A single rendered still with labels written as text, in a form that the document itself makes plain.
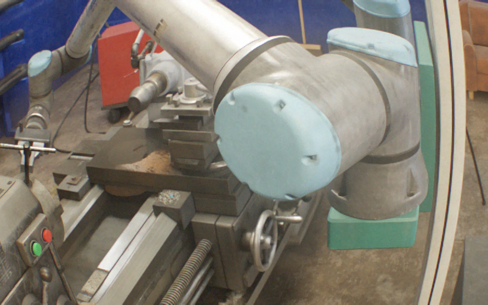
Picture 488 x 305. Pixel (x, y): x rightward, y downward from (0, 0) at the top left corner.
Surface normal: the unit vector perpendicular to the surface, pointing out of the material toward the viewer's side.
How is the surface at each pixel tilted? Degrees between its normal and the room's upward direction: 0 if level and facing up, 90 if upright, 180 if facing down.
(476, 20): 93
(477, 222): 0
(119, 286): 36
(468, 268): 0
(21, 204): 45
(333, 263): 0
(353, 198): 70
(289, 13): 90
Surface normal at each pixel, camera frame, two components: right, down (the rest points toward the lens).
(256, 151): -0.63, 0.44
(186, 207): 0.95, 0.06
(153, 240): 0.48, -0.69
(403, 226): -0.25, 0.46
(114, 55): 0.05, 0.45
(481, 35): -0.37, 0.63
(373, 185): -0.33, 0.12
